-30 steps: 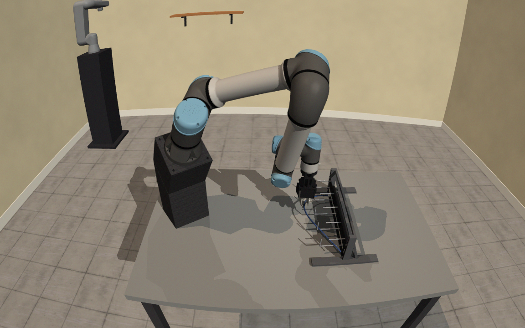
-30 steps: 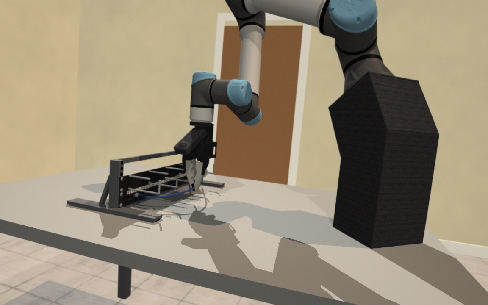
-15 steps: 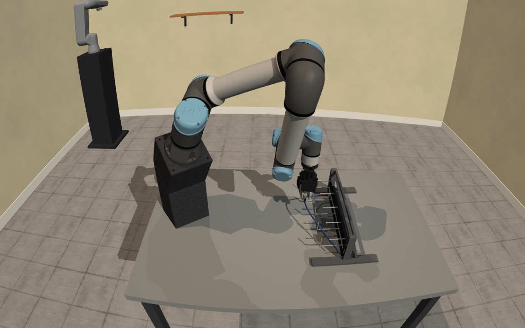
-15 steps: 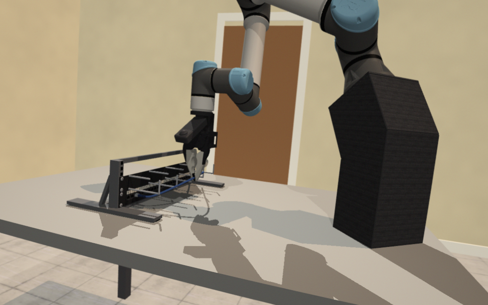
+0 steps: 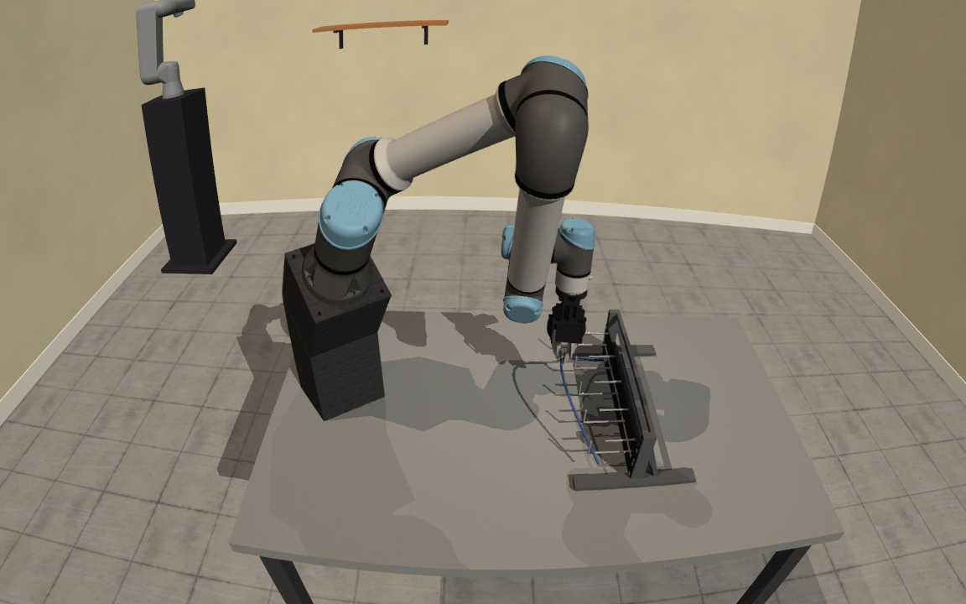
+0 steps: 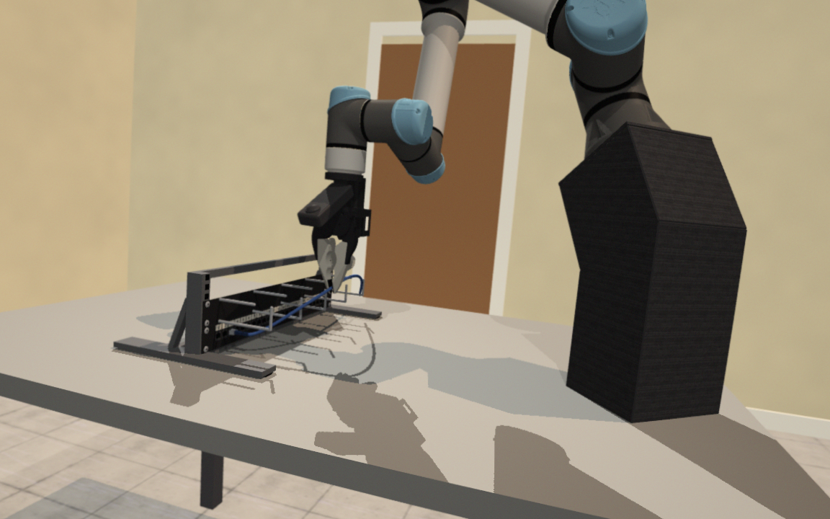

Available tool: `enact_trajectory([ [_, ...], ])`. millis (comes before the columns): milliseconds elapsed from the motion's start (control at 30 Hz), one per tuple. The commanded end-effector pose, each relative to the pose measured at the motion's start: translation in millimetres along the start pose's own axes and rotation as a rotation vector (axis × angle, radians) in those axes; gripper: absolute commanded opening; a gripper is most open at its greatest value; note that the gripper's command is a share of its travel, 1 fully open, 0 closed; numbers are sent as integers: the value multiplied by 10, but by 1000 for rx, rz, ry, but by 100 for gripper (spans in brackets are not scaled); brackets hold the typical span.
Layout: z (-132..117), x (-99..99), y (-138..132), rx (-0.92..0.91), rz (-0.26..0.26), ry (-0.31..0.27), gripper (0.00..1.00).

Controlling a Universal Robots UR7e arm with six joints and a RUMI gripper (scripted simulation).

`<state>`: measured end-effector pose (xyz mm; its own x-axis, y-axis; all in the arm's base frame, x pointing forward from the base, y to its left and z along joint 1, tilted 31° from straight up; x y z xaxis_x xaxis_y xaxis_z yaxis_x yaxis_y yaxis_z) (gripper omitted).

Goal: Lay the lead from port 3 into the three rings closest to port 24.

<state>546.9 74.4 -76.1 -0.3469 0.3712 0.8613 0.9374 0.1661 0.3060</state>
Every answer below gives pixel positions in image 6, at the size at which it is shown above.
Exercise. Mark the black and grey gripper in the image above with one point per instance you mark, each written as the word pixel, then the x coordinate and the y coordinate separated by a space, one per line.
pixel 339 257

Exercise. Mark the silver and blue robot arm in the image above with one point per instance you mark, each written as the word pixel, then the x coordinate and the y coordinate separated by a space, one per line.
pixel 606 47

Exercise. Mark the blue network cable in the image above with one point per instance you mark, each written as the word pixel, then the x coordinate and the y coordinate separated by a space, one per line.
pixel 246 334

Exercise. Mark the black metal rack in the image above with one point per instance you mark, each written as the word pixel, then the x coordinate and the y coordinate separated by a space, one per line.
pixel 206 332

